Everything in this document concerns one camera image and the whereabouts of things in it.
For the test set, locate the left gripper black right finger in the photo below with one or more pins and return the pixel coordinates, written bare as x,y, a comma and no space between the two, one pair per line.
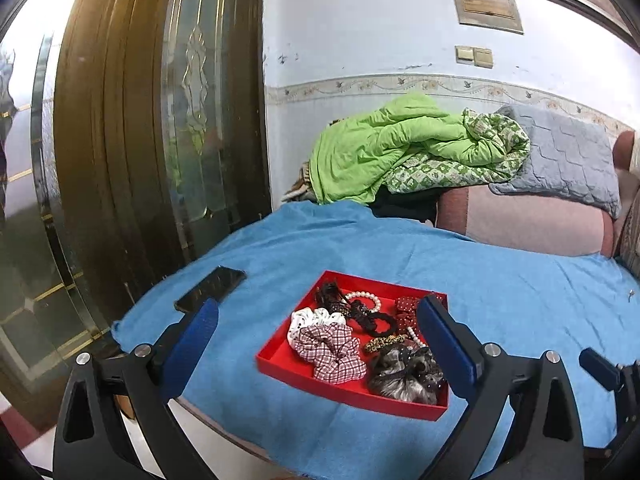
545,437

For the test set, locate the beige wall switch plate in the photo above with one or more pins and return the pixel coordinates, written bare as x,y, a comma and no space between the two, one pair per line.
479,57

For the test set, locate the pink bolster cushion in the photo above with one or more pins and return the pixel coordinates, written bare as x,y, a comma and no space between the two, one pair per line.
549,225

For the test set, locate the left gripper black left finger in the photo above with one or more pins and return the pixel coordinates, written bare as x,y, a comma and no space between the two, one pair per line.
91,441

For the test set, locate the green quilted blanket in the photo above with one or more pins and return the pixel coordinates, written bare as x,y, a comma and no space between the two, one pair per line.
411,145

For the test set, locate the black sheer scrunchie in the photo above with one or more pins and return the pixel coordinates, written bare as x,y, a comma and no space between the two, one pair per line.
406,373

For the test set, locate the white dotted scrunchie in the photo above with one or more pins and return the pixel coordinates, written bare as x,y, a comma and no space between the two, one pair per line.
311,317

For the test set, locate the red tray box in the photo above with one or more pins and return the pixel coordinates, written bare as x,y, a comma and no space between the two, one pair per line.
374,324

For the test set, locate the striped floral cushion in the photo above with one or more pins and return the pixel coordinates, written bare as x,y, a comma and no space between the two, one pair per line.
630,239

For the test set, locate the black hair claw clip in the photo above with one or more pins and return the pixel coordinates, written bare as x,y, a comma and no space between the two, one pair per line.
330,297

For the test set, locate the red polka dot scrunchie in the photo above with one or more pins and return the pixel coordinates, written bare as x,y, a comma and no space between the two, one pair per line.
405,309

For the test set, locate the wooden glass panel door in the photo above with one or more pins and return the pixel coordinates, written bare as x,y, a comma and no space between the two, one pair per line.
132,142

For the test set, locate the grey quilted pillow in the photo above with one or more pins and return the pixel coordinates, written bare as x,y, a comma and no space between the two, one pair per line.
568,159

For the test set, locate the wall panel box cover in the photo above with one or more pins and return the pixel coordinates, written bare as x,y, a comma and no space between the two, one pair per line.
495,14

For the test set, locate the black smartphone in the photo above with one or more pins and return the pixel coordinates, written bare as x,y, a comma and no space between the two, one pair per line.
217,285

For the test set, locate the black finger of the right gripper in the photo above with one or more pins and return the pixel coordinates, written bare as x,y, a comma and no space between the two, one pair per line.
620,458

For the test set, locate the white floral pillow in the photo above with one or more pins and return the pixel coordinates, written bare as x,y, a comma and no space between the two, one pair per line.
634,163

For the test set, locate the red gingham scrunchie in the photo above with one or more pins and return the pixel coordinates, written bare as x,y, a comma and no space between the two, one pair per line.
333,351

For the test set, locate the blue terry bed cover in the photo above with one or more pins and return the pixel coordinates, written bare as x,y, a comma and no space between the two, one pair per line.
528,303

